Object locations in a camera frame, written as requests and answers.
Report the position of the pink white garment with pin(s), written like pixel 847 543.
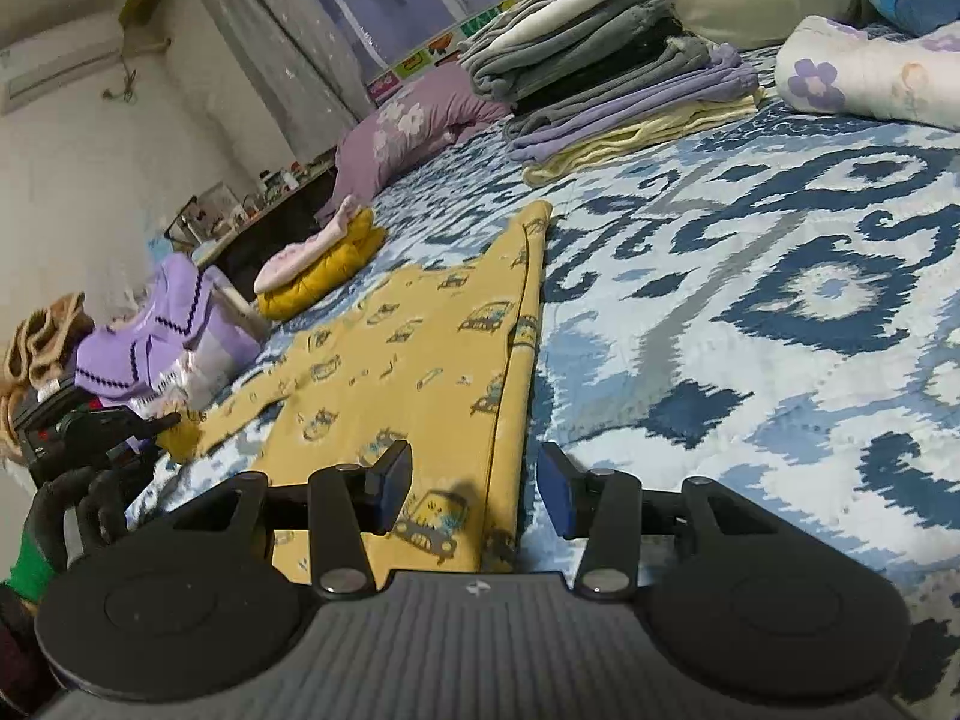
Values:
pixel 300 259

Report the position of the pink and yellow folded clothes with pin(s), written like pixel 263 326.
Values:
pixel 330 270

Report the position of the pale yellow folded garment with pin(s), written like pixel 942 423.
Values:
pixel 645 131

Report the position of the white floral quilt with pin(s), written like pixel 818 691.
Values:
pixel 870 71

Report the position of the person's left hand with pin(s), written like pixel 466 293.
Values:
pixel 67 517

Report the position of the clear plastic container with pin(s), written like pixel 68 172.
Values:
pixel 206 214

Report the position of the blue patterned bedspread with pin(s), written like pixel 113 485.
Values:
pixel 750 315

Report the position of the purple floral pillow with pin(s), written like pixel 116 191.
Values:
pixel 405 127

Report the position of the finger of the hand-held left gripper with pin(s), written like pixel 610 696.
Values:
pixel 154 424

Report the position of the colourful printed strip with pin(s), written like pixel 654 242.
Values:
pixel 435 52

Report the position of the dark desk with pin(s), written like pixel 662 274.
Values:
pixel 277 217

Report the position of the dark grey folded garment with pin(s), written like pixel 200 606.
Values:
pixel 600 60

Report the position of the yellow printed garment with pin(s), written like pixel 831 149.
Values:
pixel 420 360

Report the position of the white air conditioner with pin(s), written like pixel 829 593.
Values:
pixel 52 67

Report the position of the light grey folded garment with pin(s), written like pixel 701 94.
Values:
pixel 540 22

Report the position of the brown knitted cloth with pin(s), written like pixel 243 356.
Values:
pixel 37 349

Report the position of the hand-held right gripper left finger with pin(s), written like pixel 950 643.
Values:
pixel 391 484

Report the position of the grey curtain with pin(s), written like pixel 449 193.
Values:
pixel 285 30

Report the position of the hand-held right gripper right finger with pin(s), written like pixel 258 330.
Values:
pixel 559 491

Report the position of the white folded garment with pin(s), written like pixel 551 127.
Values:
pixel 547 7

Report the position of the stack of folded clothes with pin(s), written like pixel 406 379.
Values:
pixel 637 101

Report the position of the purple garment with dark trim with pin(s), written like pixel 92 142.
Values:
pixel 150 349

